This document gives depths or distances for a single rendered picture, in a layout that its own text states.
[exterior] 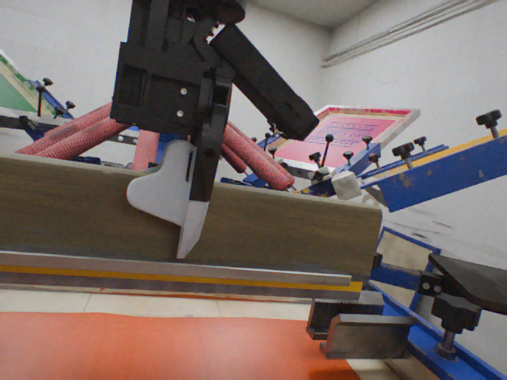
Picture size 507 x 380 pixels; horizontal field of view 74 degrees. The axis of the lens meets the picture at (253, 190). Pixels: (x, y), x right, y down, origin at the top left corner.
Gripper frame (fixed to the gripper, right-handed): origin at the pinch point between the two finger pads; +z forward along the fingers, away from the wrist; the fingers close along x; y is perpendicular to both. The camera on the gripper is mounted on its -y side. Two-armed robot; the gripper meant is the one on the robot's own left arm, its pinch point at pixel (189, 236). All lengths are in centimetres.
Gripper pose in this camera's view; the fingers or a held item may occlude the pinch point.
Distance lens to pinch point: 30.2
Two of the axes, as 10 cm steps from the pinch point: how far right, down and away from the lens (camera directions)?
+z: -1.8, 9.8, 1.1
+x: 2.7, 1.6, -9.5
